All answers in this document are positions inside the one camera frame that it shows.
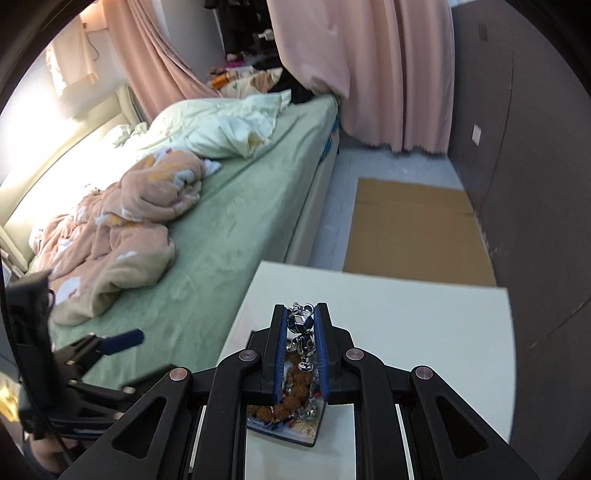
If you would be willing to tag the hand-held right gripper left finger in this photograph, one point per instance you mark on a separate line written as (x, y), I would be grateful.
(278, 369)

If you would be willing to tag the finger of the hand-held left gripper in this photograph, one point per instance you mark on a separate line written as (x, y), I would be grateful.
(122, 340)
(101, 397)

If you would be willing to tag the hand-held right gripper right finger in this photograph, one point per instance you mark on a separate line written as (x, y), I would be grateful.
(323, 369)

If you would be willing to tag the black jewelry box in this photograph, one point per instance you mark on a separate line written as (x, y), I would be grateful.
(314, 438)

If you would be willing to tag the pink fleece blanket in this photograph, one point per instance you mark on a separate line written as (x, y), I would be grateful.
(124, 230)

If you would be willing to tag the beige padded headboard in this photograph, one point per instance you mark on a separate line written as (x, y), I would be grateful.
(69, 161)

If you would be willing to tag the flat cardboard sheet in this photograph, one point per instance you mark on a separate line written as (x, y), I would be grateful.
(415, 230)

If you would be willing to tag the bed with green sheet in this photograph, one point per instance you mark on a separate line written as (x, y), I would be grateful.
(240, 198)

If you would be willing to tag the white pillow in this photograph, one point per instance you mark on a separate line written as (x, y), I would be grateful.
(129, 134)

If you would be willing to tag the pale green duvet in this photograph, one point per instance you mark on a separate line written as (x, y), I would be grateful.
(217, 124)

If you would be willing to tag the white hanging cloth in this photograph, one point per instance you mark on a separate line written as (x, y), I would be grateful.
(74, 60)

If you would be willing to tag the orange bottle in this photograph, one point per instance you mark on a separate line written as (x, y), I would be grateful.
(219, 81)

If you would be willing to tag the black clothing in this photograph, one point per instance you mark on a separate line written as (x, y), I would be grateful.
(298, 90)

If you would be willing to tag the pink curtain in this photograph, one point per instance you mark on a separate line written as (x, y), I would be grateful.
(378, 69)
(152, 60)

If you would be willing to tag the floral pillow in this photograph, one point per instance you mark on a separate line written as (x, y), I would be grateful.
(254, 83)

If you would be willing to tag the dark hanging clothes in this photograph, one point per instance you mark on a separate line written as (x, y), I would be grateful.
(240, 27)

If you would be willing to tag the white wall socket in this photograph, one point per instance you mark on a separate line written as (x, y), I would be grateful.
(476, 134)

